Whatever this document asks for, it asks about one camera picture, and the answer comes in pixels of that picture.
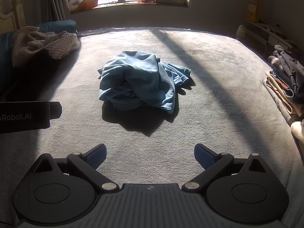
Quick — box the white desk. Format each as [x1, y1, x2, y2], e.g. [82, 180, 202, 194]
[245, 19, 297, 55]

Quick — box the yellow box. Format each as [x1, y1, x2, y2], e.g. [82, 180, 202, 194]
[246, 0, 259, 23]

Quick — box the stack of folded clothes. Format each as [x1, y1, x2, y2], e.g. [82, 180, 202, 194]
[291, 120, 304, 145]
[262, 45, 304, 124]

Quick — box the carved cream headboard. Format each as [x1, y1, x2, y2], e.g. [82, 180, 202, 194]
[0, 0, 26, 32]

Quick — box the woven ball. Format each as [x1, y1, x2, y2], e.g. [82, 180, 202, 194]
[237, 24, 247, 40]

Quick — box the beige checkered blanket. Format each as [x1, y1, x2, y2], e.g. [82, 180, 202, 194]
[11, 26, 81, 68]

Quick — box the dark blue quilt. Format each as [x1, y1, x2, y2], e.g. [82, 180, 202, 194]
[0, 20, 78, 93]

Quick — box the grey curtain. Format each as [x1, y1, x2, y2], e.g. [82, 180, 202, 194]
[46, 0, 69, 22]

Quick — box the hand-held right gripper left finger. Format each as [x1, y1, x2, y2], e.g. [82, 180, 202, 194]
[34, 144, 120, 193]

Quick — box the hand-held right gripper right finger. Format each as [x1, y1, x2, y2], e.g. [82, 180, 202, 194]
[182, 144, 268, 192]

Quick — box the light blue t-shirt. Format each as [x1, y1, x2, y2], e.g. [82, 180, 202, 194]
[97, 50, 192, 115]

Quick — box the white plastic bag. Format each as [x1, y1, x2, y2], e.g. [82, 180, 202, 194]
[68, 0, 91, 11]

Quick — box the black cloth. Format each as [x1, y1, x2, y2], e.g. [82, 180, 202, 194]
[6, 48, 63, 100]

